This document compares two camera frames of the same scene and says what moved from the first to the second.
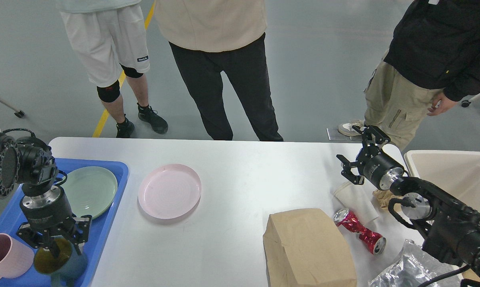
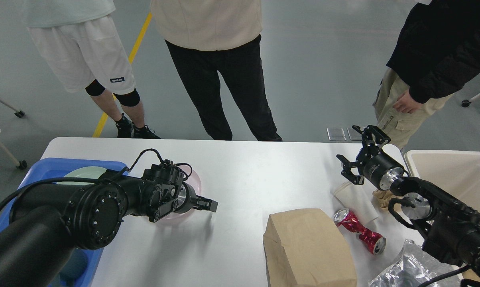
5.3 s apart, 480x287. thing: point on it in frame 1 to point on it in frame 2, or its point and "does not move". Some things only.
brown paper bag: x=306 y=248 does not move
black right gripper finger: x=347 y=173 does not move
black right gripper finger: x=371 y=136 does not move
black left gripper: x=54 y=211 to x=186 y=198
